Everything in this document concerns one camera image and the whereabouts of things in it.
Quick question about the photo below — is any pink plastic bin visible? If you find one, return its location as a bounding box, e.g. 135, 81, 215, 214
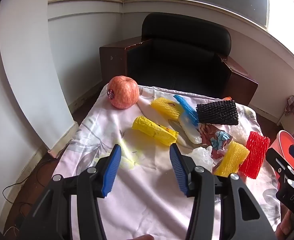
272, 130, 294, 188

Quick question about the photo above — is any yellow foam net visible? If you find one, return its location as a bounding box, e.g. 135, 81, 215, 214
213, 141, 250, 178
150, 97, 183, 120

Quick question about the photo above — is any black foam net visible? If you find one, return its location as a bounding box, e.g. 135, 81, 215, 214
195, 100, 239, 126

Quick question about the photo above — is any floral blanket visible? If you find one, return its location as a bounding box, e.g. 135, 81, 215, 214
51, 84, 282, 240

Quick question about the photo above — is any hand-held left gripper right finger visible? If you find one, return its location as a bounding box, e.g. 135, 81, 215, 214
169, 143, 277, 240

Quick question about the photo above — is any black floor cable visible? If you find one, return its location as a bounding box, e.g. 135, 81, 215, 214
2, 152, 55, 233

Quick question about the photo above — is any white plastic bag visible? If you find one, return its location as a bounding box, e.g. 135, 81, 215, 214
187, 145, 215, 173

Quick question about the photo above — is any person's right hand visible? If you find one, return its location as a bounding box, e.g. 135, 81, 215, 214
275, 209, 294, 240

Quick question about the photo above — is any white foam block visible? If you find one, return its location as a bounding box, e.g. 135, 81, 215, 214
178, 112, 203, 145

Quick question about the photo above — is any yellow plastic bag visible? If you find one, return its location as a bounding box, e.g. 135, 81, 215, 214
132, 115, 179, 146

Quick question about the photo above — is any black leather armchair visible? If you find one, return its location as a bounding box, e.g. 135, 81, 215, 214
99, 12, 259, 107

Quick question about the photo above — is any blue foam net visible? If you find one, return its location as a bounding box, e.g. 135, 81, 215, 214
173, 94, 200, 126

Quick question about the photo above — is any red foam net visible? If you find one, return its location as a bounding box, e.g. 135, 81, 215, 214
238, 131, 271, 180

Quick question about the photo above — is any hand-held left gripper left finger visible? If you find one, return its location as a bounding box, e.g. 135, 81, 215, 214
17, 144, 122, 240

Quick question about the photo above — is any red apple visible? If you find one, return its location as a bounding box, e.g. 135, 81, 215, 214
107, 76, 140, 110

